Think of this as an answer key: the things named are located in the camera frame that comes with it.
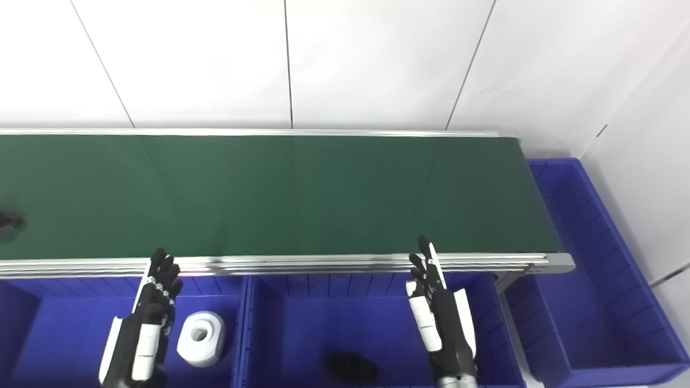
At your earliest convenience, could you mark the green conveyor belt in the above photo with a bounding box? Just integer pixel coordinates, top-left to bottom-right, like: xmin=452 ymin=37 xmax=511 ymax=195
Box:
xmin=0 ymin=128 xmax=575 ymax=295
xmin=0 ymin=134 xmax=564 ymax=261

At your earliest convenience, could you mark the black plastic part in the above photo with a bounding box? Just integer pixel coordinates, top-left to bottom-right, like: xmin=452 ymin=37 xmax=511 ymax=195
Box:
xmin=0 ymin=210 xmax=25 ymax=235
xmin=325 ymin=352 xmax=380 ymax=385

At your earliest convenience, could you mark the white cylindrical part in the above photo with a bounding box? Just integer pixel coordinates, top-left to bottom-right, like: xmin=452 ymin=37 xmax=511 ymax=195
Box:
xmin=177 ymin=311 xmax=226 ymax=368

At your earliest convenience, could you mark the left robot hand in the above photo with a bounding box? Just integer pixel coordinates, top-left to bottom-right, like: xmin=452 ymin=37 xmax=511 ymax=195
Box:
xmin=99 ymin=248 xmax=184 ymax=388

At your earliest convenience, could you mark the blue plastic bin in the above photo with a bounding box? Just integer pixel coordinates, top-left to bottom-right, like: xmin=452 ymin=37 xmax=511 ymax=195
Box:
xmin=237 ymin=272 xmax=527 ymax=388
xmin=0 ymin=275 xmax=249 ymax=388
xmin=504 ymin=157 xmax=690 ymax=387

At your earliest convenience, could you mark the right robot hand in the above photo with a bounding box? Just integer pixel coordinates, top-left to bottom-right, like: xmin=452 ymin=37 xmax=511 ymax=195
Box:
xmin=405 ymin=235 xmax=479 ymax=381

